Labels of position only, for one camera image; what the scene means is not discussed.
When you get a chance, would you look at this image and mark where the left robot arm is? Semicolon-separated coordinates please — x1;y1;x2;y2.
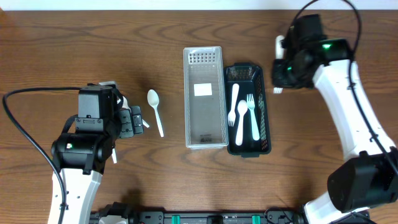
48;82;144;223

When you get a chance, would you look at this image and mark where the clear white plastic basket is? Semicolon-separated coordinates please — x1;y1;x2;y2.
183;46;229;150

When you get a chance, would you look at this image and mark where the white plastic fork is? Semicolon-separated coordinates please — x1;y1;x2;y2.
228;83;239;127
246;94;260;141
272;35;284;94

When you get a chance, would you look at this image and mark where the white label sticker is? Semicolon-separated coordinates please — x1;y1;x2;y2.
193;83;212;96

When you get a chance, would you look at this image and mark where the white plastic spoon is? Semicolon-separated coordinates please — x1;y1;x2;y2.
111;147;118;164
235;100;248;146
122;96;150;128
147;89;164;138

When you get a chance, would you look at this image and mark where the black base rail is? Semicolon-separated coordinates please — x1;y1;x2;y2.
90;202;371;224

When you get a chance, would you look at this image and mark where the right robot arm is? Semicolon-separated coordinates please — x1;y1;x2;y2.
271;14;397;223

